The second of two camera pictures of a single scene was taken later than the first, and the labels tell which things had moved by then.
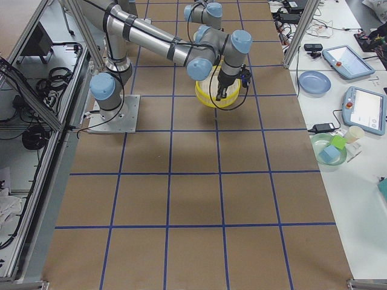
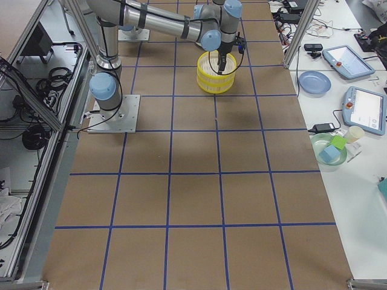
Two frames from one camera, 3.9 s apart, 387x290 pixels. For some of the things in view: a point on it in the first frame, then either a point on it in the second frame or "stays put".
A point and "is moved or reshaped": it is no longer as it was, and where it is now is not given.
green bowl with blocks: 329,149 stays put
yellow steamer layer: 207,90 is moved or reshaped
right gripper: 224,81 to 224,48
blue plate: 314,82 stays put
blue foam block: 330,154 stays put
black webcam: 314,48 stays put
